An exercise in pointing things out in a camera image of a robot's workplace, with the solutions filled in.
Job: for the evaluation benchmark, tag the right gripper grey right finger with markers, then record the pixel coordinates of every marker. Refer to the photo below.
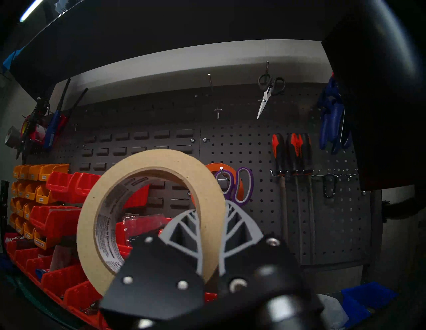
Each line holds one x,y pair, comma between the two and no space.
256,259

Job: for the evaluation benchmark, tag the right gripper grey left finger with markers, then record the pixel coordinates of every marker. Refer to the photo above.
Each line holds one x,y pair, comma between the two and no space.
156,282

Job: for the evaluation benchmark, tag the beige masking tape roll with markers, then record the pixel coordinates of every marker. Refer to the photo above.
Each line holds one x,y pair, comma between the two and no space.
206,199

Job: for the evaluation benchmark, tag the orange tape roll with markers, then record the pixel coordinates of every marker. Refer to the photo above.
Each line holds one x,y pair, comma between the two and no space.
223,166

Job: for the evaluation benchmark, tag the red white tape roll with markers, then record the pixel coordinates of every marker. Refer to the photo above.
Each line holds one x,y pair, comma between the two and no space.
40,134

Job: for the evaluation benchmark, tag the red tape roll yellow core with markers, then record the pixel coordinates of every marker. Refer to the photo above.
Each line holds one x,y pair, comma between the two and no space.
24,126

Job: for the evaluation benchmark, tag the red bin holding dark bag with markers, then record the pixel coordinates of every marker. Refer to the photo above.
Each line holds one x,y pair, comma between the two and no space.
121,238

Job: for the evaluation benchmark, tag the clear bag of dark parts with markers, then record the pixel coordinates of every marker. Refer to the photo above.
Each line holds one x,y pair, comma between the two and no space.
143,224

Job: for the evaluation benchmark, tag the red storage bin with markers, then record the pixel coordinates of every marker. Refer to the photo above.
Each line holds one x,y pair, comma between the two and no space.
63,282
86,186
36,266
60,189
9,239
26,261
83,296
15,251

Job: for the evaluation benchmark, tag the double prong metal hook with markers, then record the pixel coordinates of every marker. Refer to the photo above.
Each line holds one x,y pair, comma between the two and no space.
222,174

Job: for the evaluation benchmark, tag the black carabiner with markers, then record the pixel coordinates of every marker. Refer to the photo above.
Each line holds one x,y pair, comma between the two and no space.
325,189

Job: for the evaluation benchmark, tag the red bin holding clear bags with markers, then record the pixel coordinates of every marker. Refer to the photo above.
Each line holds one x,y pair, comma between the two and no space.
56,223

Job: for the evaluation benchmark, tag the blue storage bin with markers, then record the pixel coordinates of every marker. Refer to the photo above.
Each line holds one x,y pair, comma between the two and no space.
369,296

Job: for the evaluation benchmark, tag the orange bin labelled M4-0.7X6 HEX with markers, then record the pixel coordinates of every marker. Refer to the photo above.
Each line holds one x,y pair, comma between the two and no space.
41,244

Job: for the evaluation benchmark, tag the green cutting mat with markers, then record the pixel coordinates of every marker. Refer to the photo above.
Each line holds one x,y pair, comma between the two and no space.
33,299

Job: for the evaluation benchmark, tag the metal file holder rack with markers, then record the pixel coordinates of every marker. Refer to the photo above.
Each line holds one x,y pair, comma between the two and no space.
346,173

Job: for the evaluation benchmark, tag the orange bin labelled M2.5-5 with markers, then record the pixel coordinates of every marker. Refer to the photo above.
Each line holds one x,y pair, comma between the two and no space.
28,233

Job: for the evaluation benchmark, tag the orange bin labelled M3-4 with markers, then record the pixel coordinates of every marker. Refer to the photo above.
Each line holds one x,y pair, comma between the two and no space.
43,198

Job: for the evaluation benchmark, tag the orange bin labelled M3-6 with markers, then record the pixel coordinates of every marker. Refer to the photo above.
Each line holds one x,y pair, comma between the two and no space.
28,213

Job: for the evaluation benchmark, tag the orange bin labelled M2.5-6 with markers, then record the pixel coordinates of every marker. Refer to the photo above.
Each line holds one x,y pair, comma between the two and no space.
19,228

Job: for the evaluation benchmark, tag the short metal peg hook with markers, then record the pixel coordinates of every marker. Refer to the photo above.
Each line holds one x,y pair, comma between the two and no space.
218,113

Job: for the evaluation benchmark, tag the orange bin labelled M3X6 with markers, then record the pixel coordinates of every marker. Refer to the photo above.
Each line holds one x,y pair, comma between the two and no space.
46,174

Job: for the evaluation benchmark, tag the orange bin labelled M4-6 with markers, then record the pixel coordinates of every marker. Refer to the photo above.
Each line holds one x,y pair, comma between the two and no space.
30,193

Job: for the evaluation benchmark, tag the small orange parts bin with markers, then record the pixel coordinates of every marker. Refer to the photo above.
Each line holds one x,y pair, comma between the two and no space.
12,222
14,189

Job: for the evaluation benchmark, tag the blue hanging clamp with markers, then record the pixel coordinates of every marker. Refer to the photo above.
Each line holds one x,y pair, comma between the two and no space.
332,123

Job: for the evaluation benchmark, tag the small hanging metal snips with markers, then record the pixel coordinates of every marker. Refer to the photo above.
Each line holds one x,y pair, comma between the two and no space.
264,99

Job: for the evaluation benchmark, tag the orange bin labelled M4X4X6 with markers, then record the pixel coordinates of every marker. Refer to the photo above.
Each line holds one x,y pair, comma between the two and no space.
21,191

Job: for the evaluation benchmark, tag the grey louvred back panel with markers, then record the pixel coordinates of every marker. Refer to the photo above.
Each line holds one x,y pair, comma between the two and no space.
149,116

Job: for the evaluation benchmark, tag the orange bin labelled M3X8 BAD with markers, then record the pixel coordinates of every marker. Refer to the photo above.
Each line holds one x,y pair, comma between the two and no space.
25,173

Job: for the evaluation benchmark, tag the orange bin labelled M3X5X4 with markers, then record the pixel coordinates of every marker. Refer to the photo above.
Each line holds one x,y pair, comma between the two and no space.
17,173

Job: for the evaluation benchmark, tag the long metal peg hook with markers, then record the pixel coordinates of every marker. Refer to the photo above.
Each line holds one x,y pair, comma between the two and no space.
210,83

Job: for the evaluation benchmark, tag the blue long-nose lighter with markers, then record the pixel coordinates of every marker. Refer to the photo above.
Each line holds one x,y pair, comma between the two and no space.
51,129

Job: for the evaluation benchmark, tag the black overhead shelf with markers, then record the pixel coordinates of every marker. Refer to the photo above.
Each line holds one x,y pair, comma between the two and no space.
166,26

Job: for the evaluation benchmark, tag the blue cloth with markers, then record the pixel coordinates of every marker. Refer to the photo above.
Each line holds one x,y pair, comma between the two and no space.
11,58

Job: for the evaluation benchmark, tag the long ceiling light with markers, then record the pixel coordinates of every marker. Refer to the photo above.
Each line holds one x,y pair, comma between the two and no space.
30,10

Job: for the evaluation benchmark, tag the grey duct tape roll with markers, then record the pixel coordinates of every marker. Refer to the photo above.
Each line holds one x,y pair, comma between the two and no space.
11,138

